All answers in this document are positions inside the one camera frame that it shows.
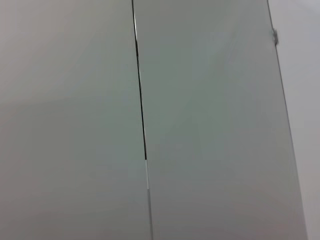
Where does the small metal wall bracket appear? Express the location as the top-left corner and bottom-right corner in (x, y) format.
(271, 27), (280, 46)

